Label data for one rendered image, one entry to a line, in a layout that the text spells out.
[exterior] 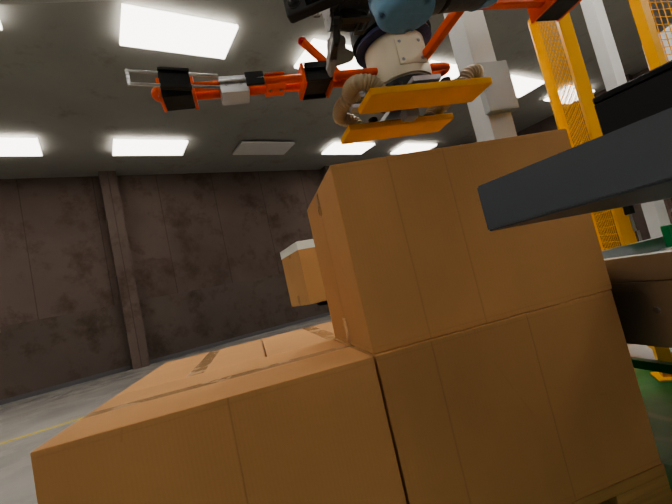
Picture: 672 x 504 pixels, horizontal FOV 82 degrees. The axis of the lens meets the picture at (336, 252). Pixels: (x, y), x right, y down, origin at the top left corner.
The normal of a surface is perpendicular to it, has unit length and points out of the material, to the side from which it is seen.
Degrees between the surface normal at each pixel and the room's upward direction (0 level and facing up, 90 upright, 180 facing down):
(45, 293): 90
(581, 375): 90
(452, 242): 90
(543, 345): 90
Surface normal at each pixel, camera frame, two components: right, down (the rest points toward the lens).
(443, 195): 0.19, -0.13
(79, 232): 0.51, -0.19
